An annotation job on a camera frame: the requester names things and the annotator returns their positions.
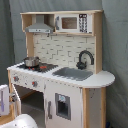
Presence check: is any white toy microwave door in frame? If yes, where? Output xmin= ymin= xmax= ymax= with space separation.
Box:
xmin=55 ymin=14 xmax=92 ymax=33

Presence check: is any white toy oven door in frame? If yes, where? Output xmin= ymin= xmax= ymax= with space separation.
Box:
xmin=12 ymin=84 xmax=21 ymax=117

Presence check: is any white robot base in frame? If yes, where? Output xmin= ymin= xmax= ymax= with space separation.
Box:
xmin=0 ymin=114 xmax=38 ymax=128

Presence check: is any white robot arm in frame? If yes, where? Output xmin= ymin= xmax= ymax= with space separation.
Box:
xmin=0 ymin=84 xmax=16 ymax=116

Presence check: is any wooden toy kitchen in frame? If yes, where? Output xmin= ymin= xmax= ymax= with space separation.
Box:
xmin=8 ymin=10 xmax=115 ymax=128

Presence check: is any black toy faucet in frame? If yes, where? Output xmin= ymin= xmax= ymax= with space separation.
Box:
xmin=76 ymin=50 xmax=94 ymax=70

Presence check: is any grey toy sink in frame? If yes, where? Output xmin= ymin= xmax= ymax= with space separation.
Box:
xmin=53 ymin=67 xmax=92 ymax=81

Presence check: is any black toy stovetop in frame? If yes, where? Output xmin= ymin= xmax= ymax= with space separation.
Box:
xmin=20 ymin=63 xmax=56 ymax=73

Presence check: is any silver toy pot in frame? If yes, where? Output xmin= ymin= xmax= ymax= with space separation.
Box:
xmin=23 ymin=56 xmax=40 ymax=67

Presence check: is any right red stove knob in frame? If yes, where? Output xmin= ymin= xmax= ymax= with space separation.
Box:
xmin=32 ymin=81 xmax=38 ymax=87

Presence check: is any grey ice dispenser panel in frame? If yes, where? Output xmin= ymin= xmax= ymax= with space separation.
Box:
xmin=55 ymin=93 xmax=71 ymax=120

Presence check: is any white cupboard door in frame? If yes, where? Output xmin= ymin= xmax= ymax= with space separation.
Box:
xmin=44 ymin=81 xmax=82 ymax=128

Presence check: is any grey range hood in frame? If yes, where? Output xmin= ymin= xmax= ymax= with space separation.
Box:
xmin=25 ymin=15 xmax=54 ymax=34

